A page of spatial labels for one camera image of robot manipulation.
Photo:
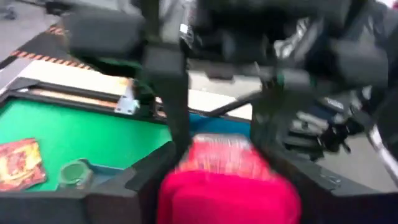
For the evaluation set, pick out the black metal table frame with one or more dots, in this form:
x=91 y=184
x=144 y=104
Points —
x=77 y=107

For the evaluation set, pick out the large blue plastic bin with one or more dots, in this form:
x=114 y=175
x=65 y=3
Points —
x=217 y=126

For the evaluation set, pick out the green-lidded herb spice jar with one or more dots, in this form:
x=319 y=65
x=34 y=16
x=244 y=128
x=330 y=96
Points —
x=74 y=172

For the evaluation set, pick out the red-white hazard tape strip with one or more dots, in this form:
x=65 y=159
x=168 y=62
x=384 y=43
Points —
x=37 y=57

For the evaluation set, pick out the silver corner bracket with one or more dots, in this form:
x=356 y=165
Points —
x=127 y=104

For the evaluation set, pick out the small grey-blue plastic basket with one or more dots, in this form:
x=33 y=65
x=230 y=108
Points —
x=105 y=174

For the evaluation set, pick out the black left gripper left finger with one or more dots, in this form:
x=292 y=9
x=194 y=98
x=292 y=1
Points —
x=109 y=208

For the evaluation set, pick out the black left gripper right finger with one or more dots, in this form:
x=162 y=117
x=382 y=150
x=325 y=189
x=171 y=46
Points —
x=326 y=208

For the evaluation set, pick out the red-orange spice packet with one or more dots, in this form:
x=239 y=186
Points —
x=18 y=165

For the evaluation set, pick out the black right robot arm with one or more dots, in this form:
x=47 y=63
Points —
x=342 y=56

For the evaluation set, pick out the green felt table mat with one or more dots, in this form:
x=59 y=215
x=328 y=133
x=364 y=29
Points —
x=93 y=137

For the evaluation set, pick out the red smoked paprika tin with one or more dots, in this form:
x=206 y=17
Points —
x=227 y=196

